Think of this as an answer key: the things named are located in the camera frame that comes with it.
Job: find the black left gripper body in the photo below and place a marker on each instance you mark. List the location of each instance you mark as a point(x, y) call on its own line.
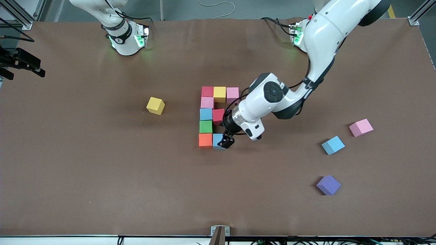
point(228, 127)

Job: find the light blue foam block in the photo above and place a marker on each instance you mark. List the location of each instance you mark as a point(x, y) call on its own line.
point(217, 140)

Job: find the red foam block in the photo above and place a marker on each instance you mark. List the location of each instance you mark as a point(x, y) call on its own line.
point(207, 92)
point(218, 116)

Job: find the orange foam block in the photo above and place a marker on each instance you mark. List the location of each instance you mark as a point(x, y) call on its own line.
point(205, 140)

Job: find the green foam block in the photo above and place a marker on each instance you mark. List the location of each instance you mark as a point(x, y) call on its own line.
point(206, 127)

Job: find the pink foam block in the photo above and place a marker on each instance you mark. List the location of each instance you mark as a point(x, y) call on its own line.
point(207, 102)
point(361, 127)
point(233, 94)

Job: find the yellow foam block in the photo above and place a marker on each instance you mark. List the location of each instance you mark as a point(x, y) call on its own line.
point(155, 105)
point(220, 94)

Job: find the purple foam block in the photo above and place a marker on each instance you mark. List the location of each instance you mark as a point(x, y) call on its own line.
point(328, 184)

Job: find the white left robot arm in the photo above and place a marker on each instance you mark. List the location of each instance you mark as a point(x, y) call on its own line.
point(320, 30)

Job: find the brown pole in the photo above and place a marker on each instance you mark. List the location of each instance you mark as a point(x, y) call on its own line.
point(218, 238)

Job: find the brown table mat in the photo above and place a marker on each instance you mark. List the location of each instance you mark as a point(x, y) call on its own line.
point(102, 204)

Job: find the aluminium frame post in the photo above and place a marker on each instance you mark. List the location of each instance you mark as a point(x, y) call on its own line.
point(420, 13)
point(15, 12)

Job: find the small metal bracket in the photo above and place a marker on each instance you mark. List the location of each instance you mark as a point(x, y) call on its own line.
point(226, 230)

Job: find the white table edge rail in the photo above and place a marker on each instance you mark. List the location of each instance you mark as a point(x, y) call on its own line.
point(51, 241)

